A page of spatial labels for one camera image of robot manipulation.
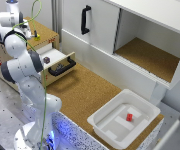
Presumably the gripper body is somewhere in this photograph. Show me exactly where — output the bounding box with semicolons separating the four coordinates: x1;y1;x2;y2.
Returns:
22;27;34;41

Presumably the yellow block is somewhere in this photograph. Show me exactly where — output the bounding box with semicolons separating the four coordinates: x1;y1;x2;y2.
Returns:
34;33;42;42

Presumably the wooden drawer box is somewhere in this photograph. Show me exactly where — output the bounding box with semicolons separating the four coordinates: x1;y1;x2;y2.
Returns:
0;16;61;93

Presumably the purple block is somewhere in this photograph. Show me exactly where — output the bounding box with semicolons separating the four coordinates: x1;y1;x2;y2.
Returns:
43;56;51;65

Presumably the wooden drawer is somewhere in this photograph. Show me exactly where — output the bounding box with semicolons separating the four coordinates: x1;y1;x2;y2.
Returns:
39;48;78;88

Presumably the white sliding door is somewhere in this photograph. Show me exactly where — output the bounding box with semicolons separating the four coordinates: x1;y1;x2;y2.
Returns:
62;0;121;55

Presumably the white cabinet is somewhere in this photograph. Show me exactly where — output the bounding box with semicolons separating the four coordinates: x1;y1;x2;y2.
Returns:
60;0;180;108

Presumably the pink block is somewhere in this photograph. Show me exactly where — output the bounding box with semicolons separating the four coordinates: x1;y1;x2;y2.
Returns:
125;113;134;122

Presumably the white plastic box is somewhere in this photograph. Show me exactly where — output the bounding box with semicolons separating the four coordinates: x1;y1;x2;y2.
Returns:
86;88;162;150

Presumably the black drawer handle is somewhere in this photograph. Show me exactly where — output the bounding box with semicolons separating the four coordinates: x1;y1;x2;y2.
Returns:
48;56;77;77

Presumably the black door handle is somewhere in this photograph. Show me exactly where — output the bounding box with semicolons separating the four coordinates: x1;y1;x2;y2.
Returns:
80;4;92;36

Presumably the green cable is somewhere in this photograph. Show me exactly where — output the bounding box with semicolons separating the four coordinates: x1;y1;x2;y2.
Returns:
12;0;48;150

